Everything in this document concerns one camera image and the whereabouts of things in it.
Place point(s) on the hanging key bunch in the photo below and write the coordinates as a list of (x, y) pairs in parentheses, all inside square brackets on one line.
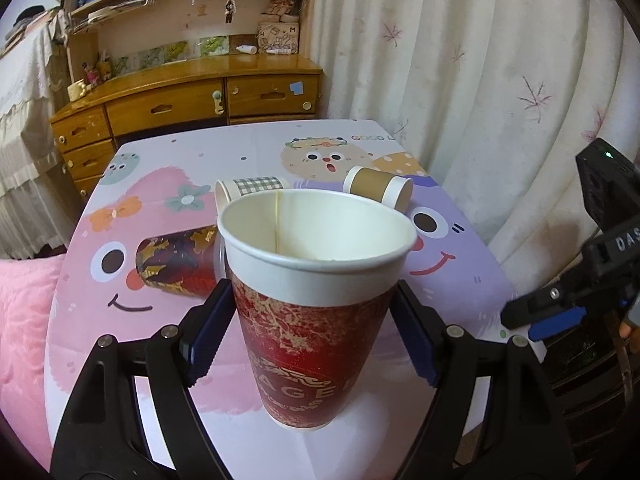
[(229, 9)]

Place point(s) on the cartoon printed table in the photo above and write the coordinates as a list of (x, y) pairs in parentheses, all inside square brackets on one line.
[(165, 170)]

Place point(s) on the person's right hand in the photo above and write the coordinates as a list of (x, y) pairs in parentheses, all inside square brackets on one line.
[(631, 335)]

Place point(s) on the wooden bookshelf hutch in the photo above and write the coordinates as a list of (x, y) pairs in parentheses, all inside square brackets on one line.
[(150, 30)]

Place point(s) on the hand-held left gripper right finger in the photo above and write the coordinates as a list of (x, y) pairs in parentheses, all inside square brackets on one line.
[(417, 340)]

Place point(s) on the white lace cloth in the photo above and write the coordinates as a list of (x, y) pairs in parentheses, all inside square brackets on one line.
[(25, 110)]

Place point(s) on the pink cushion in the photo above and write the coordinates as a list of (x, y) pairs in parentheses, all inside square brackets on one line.
[(25, 340)]

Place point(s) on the white floral curtain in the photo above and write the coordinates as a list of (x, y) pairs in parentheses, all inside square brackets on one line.
[(475, 60)]

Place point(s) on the white tube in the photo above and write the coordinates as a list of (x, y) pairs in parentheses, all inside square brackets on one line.
[(247, 49)]

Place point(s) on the black hat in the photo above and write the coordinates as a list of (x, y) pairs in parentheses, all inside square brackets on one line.
[(29, 14)]

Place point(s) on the wooden desk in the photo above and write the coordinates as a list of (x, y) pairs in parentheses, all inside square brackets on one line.
[(200, 72)]

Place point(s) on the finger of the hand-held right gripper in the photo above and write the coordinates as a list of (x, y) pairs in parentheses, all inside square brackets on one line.
[(555, 322)]

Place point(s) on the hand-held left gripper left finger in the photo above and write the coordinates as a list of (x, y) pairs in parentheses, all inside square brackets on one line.
[(210, 330)]

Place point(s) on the white checked-band paper cup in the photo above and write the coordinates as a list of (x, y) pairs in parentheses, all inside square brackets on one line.
[(252, 186)]

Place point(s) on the brown sleeved paper cup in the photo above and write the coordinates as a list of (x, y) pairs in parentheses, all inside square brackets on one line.
[(372, 182)]

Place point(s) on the small wooden drawer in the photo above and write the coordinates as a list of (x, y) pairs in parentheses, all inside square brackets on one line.
[(90, 160), (82, 130)]

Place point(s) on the doodled cardboard box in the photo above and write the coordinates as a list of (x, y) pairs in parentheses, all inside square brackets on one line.
[(278, 36)]

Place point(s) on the wide wooden drawer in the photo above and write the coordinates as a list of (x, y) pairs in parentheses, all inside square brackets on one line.
[(162, 107)]

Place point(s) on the dark red leaf-patterned paper cup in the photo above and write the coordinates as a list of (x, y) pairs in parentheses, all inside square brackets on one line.
[(175, 265)]

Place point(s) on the red gold-patterned paper cup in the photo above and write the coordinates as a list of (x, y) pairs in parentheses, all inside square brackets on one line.
[(305, 340)]

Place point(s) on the wooden drawer with blue sticker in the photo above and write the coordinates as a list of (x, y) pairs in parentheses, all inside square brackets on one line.
[(272, 94)]

